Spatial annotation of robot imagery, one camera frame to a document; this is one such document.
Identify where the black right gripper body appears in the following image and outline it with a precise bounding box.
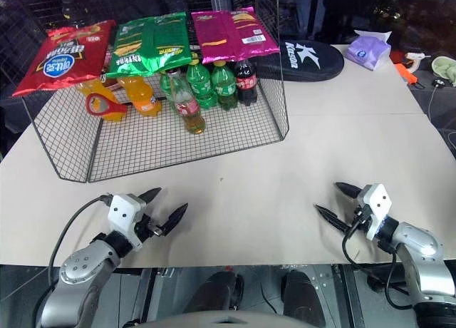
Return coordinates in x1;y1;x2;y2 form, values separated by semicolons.
344;189;373;233

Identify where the orange soda bottle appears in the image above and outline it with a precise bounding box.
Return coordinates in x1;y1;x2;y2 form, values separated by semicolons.
74;78;124;123
117;74;163;118

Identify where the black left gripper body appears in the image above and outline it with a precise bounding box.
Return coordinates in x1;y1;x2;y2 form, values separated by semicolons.
133;198;172;243

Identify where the small green plastic bottle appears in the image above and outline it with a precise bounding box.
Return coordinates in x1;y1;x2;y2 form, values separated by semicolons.
158;71;177;112

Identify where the pale green bowl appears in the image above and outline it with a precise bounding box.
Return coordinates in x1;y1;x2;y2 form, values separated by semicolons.
431;55;456;85

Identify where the black wire grid panel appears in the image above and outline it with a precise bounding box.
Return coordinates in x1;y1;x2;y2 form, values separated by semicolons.
209;0;301;41

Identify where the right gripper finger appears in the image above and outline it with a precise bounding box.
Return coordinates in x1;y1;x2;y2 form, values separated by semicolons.
333;181;363;200
313;203;349;233

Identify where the orange plastic tool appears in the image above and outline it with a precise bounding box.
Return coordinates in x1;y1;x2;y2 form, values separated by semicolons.
395;63;418;85

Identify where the black racket case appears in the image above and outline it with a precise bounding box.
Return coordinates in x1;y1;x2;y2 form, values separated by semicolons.
255;39;346;83

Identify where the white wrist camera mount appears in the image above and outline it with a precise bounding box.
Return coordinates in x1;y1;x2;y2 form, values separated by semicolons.
107;193;149;252
356;183;393;242

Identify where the thin white cable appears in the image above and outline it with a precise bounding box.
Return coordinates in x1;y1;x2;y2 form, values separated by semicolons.
426;78;447;119

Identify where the magenta chip bag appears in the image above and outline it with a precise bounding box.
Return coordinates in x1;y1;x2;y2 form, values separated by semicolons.
190;6;281;65

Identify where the green soda bottle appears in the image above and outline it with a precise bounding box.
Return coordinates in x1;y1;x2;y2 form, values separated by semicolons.
210;61;239;111
185;58;219;110

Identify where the green chip bag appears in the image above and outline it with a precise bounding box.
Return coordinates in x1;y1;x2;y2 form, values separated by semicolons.
106;11;192;79

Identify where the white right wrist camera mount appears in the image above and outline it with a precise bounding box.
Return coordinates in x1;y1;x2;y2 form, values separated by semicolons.
356;183;393;242

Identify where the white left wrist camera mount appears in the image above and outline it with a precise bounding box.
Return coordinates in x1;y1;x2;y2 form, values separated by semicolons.
107;193;149;252

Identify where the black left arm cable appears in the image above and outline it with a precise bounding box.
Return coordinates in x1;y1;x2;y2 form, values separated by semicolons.
47;195;115;276

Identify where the red chip bag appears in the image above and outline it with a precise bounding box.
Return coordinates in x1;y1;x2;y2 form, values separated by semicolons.
11;19;118;98

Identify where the purple tissue pack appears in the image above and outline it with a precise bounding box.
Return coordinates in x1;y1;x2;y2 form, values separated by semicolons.
346;29;393;72

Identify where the white glue gun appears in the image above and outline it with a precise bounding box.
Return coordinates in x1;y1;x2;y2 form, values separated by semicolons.
403;51;437;73

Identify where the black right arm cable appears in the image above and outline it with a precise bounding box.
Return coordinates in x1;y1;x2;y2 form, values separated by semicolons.
341;213;414;309

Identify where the black wire mesh rack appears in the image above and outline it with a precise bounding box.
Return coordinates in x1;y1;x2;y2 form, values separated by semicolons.
20;6;290;184

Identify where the glass bottle with red label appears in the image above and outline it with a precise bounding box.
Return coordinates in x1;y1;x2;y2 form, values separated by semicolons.
167;68;207;135

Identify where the black cola bottle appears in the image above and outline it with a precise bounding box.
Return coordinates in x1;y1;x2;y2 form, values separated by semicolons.
233;58;259;106

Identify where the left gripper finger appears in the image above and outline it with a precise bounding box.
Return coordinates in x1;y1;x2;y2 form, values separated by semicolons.
164;203;190;235
138;187;163;203

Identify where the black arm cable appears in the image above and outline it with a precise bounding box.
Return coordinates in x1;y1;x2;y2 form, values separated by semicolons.
341;213;414;309
47;195;115;276

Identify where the red bottle opener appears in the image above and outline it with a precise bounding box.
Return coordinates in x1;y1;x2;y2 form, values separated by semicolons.
85;93;128;117

